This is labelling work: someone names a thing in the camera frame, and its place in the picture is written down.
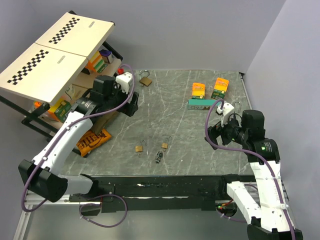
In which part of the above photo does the orange yellow box left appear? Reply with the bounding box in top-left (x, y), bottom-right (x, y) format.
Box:
top-left (191, 82), bottom-right (206, 99)

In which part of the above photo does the green orange box on shelf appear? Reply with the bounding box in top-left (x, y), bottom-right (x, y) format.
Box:
top-left (47, 98), bottom-right (71, 123)

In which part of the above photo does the orange yellow box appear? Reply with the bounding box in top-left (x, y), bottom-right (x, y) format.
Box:
top-left (191, 82), bottom-right (206, 99)
top-left (211, 77), bottom-right (229, 100)

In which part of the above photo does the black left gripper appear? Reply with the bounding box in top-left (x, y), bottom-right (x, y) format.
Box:
top-left (104, 81), bottom-right (139, 116)

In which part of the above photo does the black frame wooden shelf rack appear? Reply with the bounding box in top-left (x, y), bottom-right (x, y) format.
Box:
top-left (0, 11), bottom-right (123, 141)

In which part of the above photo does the black key bunch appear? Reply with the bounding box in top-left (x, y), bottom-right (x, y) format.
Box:
top-left (155, 151), bottom-right (164, 164)

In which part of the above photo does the purple white small box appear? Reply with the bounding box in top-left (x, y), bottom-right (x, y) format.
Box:
top-left (99, 49), bottom-right (114, 64)

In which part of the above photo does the small brass padlock right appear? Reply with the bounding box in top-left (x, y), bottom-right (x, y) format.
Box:
top-left (161, 136), bottom-right (172, 151)

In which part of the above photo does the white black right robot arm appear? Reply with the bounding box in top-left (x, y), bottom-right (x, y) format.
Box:
top-left (205, 104), bottom-right (303, 240)

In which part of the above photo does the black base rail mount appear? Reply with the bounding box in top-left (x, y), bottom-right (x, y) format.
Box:
top-left (68, 174), bottom-right (256, 217)

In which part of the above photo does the cardboard box on shelf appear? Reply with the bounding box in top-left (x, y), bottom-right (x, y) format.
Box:
top-left (62, 84), bottom-right (87, 105)

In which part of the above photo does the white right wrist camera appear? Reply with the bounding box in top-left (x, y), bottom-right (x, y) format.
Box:
top-left (216, 103), bottom-right (235, 127)

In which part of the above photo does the orange snack bag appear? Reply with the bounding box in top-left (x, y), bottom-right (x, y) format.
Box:
top-left (76, 129), bottom-right (112, 157)

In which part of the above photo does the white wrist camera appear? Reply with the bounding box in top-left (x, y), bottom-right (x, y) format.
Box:
top-left (216, 103), bottom-right (235, 127)
top-left (115, 72), bottom-right (133, 95)

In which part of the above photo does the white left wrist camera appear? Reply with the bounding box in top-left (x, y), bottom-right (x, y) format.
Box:
top-left (115, 72), bottom-right (133, 95)

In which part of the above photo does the small brass padlock left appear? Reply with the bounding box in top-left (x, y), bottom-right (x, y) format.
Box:
top-left (135, 140), bottom-right (147, 153)

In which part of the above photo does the checkerboard calibration board upper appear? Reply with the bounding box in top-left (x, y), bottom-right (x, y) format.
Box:
top-left (35, 12), bottom-right (115, 60)

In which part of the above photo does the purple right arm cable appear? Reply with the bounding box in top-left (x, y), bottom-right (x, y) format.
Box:
top-left (204, 98), bottom-right (297, 240)

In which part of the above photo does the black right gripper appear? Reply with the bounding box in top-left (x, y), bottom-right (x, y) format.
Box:
top-left (204, 112), bottom-right (248, 149)

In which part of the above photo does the checkerboard calibration board lower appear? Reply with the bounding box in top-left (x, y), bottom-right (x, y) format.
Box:
top-left (0, 43), bottom-right (88, 105)

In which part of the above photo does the large brass padlock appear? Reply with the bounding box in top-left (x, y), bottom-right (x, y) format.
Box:
top-left (232, 100), bottom-right (242, 113)
top-left (139, 70), bottom-right (152, 87)

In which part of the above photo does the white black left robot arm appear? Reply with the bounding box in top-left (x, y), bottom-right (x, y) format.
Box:
top-left (18, 72), bottom-right (139, 203)

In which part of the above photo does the checkerboard calibration board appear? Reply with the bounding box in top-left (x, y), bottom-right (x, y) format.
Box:
top-left (35, 12), bottom-right (115, 60)
top-left (0, 43), bottom-right (88, 105)

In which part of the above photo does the teal oreo box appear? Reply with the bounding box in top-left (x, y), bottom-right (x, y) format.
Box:
top-left (187, 99), bottom-right (217, 110)

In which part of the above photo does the small brass padlock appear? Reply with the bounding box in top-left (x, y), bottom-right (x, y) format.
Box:
top-left (161, 136), bottom-right (172, 151)
top-left (135, 140), bottom-right (147, 153)

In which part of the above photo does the orange yellow box right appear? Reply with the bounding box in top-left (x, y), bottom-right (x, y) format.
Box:
top-left (211, 77), bottom-right (229, 100)

